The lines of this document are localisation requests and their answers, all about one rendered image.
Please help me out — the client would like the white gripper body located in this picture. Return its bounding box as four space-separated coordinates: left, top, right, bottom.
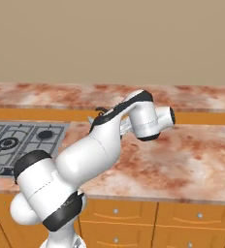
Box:
118 115 134 140

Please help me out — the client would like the orange drawer front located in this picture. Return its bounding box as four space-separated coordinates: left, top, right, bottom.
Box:
78 220 155 248
154 201 225 229
151 224 225 248
79 198 159 225

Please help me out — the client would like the orange wooden counter panel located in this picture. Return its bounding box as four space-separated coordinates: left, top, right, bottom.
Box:
0 107 225 126

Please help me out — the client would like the grey gas hob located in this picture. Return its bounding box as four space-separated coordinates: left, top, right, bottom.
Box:
0 120 71 177

